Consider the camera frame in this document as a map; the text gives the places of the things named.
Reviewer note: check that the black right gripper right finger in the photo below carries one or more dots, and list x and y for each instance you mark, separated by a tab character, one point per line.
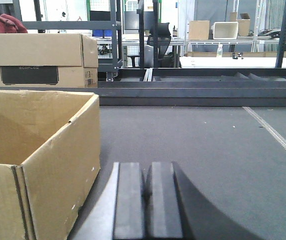
162	210

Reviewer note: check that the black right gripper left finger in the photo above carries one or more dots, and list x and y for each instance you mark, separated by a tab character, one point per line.
129	221

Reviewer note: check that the brown cardboard carton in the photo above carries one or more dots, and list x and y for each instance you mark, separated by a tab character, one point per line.
49	159

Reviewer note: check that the dark grey conveyor belt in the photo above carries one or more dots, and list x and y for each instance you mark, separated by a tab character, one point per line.
236	156

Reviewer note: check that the small brown box on shelf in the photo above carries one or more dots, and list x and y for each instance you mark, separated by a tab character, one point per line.
198	30

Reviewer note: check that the open cardboard box far shelf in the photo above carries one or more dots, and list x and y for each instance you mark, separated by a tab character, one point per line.
243	23

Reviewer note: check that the clear plastic bottle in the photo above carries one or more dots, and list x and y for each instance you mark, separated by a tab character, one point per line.
219	52

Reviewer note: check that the black office chair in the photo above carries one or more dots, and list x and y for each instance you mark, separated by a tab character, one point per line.
162	33

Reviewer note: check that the large labelled cardboard box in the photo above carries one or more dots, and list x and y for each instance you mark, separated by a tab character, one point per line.
66	60

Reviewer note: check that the white plastic tub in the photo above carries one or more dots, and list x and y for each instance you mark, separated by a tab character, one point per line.
225	30

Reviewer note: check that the red cloth bundle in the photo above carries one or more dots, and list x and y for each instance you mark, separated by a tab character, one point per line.
11	25

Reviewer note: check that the dark conveyor side rail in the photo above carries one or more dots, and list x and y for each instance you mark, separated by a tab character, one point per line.
156	97

